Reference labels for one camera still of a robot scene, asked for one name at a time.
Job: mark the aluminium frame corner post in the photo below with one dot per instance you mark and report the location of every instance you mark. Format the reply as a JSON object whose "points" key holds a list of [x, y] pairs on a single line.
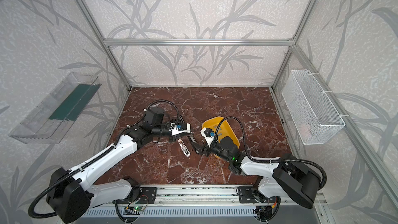
{"points": [[99, 37]]}

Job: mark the yellow plastic tray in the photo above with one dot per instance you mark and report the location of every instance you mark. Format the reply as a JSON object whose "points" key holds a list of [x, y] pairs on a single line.
{"points": [[222, 127]]}

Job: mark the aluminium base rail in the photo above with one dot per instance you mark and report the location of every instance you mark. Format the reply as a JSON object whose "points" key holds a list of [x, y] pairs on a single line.
{"points": [[202, 195]]}

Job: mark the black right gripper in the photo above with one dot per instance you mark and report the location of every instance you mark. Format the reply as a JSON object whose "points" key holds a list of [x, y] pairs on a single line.
{"points": [[203, 146]]}

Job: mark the aluminium frame crossbar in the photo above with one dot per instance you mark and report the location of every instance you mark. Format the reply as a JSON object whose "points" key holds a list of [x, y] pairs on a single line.
{"points": [[197, 42]]}

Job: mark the white slotted cable duct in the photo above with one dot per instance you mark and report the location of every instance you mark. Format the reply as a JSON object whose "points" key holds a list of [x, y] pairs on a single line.
{"points": [[180, 211]]}

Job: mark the clear plastic wall bin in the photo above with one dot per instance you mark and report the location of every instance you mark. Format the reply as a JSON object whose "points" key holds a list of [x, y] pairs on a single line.
{"points": [[49, 122]]}

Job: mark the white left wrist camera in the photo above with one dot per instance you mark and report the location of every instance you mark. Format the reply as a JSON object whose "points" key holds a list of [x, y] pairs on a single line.
{"points": [[180, 128]]}

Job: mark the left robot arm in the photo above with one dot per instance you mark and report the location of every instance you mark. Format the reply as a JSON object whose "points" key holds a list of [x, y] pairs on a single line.
{"points": [[72, 192]]}

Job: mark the white wire wall basket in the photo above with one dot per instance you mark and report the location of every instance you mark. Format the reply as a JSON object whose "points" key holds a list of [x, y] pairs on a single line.
{"points": [[314, 115]]}

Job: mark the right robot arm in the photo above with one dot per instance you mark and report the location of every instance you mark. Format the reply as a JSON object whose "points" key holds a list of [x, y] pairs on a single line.
{"points": [[288, 176]]}

